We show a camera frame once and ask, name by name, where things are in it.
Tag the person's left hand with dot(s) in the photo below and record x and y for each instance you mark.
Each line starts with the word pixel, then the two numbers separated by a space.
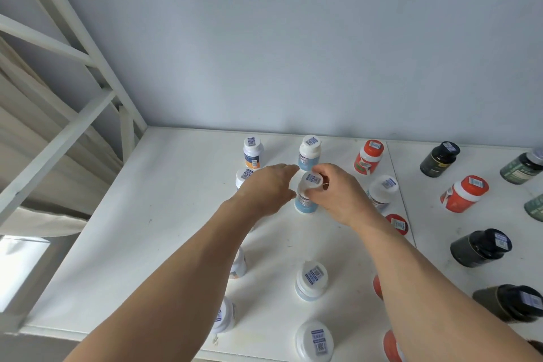
pixel 263 192

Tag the person's right hand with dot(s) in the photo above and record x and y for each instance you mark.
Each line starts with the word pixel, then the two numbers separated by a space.
pixel 348 200

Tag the white bottle orange label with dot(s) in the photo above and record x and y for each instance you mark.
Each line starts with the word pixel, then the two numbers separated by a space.
pixel 225 316
pixel 239 266
pixel 242 177
pixel 253 153

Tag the red bottle red cap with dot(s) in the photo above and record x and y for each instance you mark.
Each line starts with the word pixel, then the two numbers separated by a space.
pixel 397 224
pixel 391 347
pixel 377 287
pixel 368 157
pixel 463 194

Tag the black bottle black cap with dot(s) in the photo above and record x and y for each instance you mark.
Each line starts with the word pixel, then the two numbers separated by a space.
pixel 509 302
pixel 479 247
pixel 536 347
pixel 440 158

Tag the green bottle grey cap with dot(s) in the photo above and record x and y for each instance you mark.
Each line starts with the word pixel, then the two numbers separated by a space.
pixel 534 207
pixel 522 166

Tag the person's right forearm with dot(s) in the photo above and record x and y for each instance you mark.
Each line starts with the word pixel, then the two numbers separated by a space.
pixel 437 311

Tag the person's left forearm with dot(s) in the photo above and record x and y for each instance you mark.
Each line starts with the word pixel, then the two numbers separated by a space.
pixel 169 298

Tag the white metal shelf rack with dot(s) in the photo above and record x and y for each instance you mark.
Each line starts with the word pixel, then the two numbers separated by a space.
pixel 57 149

